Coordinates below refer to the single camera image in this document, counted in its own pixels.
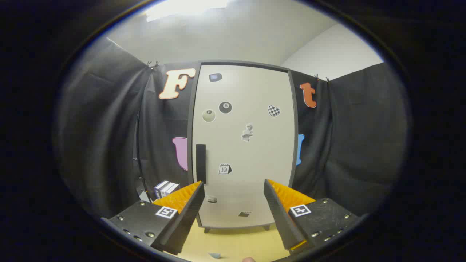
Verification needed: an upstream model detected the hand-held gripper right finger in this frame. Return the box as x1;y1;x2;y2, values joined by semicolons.
264;179;361;255

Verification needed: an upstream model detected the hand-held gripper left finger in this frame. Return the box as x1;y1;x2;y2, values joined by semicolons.
101;181;205;256

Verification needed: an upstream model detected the black door handle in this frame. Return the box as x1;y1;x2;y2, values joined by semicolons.
196;144;206;184

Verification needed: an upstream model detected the black backdrop cloth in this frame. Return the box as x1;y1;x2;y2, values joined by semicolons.
55;36;408;219

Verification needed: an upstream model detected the grey cabinet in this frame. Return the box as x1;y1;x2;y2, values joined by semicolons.
186;60;299;233

